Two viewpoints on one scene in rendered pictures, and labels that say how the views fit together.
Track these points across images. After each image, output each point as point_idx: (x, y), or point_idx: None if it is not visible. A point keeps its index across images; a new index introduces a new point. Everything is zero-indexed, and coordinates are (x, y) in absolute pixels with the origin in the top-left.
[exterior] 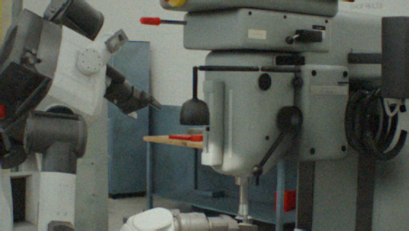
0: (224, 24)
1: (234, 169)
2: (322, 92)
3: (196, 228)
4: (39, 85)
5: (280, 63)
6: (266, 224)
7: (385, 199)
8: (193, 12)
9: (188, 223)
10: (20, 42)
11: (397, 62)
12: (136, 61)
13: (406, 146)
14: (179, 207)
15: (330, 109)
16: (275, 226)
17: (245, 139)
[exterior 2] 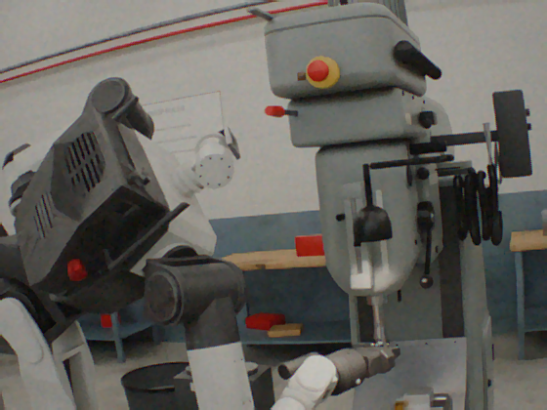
0: (370, 109)
1: (388, 287)
2: (432, 182)
3: (356, 368)
4: (165, 219)
5: (417, 152)
6: (93, 342)
7: (472, 287)
8: (306, 98)
9: (347, 365)
10: (113, 155)
11: (520, 139)
12: None
13: None
14: (1, 339)
15: (436, 200)
16: (103, 342)
17: (403, 248)
